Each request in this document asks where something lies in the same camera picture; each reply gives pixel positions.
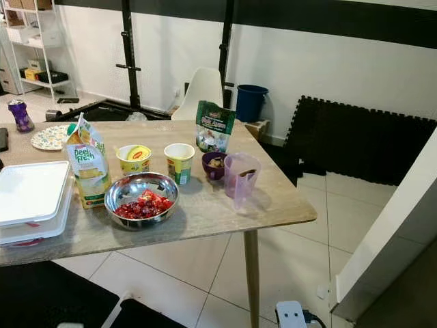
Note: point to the clear purple measuring jug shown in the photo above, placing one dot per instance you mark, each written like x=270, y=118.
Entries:
x=235, y=186

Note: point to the orange carrot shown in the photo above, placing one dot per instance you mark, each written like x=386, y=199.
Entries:
x=248, y=174

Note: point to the black smartphone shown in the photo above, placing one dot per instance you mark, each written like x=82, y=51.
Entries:
x=3, y=140

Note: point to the white lidded plastic container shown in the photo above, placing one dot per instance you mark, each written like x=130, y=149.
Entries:
x=41, y=236
x=34, y=191

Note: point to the purple drink can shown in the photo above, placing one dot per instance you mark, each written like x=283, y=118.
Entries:
x=20, y=117

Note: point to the floral patterned plate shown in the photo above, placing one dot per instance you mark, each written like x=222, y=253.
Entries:
x=49, y=138

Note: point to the dark grey roller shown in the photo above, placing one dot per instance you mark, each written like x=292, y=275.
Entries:
x=54, y=115

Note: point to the Peel Fresh juice carton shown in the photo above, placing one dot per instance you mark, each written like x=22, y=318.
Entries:
x=89, y=171

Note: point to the white drawer cabinet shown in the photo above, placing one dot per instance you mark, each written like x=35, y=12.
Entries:
x=8, y=75

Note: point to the white metal shelf unit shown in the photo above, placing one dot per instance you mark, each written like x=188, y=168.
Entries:
x=44, y=82

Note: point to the small yellow box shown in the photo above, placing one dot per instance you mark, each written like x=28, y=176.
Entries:
x=32, y=74

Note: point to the flat black box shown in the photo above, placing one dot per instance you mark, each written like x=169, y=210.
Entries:
x=53, y=77

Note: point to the black rack base platform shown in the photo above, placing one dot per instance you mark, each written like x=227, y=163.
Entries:
x=102, y=111

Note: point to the stainless steel bowl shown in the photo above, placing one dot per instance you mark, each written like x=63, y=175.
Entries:
x=123, y=193

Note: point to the white storage box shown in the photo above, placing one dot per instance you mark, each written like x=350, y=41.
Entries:
x=22, y=34

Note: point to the yellow lidded noodle cup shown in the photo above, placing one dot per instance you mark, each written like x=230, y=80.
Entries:
x=134, y=162

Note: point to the crumpled clear plastic bag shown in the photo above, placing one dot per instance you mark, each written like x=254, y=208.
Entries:
x=136, y=117

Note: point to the red fruit pack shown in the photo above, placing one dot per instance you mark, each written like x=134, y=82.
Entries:
x=143, y=208

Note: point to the black steel rack upright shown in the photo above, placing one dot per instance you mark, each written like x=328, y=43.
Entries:
x=227, y=34
x=128, y=41

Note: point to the green yellow paper cup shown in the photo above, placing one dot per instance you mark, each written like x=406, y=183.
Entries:
x=179, y=167

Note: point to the light wooden dining table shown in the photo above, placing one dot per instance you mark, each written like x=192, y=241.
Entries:
x=198, y=219

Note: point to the dark purple mug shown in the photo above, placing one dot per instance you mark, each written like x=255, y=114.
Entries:
x=212, y=172

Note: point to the white plastic chair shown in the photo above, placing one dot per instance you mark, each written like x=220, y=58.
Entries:
x=201, y=89

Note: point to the brown food pieces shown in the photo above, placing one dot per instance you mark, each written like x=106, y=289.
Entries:
x=217, y=162

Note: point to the green stock pouch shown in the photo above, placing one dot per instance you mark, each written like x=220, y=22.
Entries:
x=215, y=119

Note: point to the blue plastic bin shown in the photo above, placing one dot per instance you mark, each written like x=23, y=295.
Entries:
x=251, y=102

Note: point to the small wooden crate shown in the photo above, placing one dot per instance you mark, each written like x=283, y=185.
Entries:
x=257, y=130

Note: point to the small white floor scrap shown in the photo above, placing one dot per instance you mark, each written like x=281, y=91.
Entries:
x=321, y=292

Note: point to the black interlocking foam mat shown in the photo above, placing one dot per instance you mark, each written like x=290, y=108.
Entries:
x=355, y=140

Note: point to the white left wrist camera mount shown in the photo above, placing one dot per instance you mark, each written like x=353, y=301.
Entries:
x=68, y=326

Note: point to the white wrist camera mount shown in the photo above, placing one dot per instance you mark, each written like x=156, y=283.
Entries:
x=291, y=316
x=68, y=326

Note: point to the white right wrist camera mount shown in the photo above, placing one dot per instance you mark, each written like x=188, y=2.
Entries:
x=291, y=316

